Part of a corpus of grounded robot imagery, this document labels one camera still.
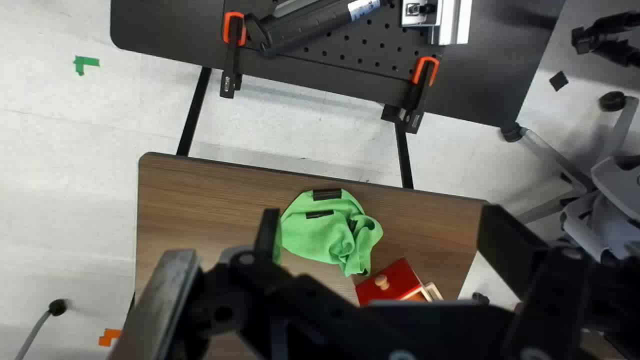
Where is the wooden box with orange drawer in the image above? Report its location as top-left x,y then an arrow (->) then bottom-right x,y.
357,258 -> 443,306

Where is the brown wooden table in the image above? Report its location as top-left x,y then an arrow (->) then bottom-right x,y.
137,154 -> 515,360

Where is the orange black clamp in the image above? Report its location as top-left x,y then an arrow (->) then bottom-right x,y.
382,55 -> 441,133
221,9 -> 247,98

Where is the black power tool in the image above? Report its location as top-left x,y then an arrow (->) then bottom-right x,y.
247,0 -> 389,55

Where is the green cloth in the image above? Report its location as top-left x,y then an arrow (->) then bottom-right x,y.
276,187 -> 384,275

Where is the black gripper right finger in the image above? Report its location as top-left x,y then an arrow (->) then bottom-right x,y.
505,247 -> 593,360

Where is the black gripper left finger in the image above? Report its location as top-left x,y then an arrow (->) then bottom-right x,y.
109,250 -> 200,360

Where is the green tape marker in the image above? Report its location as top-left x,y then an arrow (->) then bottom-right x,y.
73,55 -> 100,75

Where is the grey office chair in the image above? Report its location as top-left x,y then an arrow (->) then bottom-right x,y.
516,0 -> 640,265

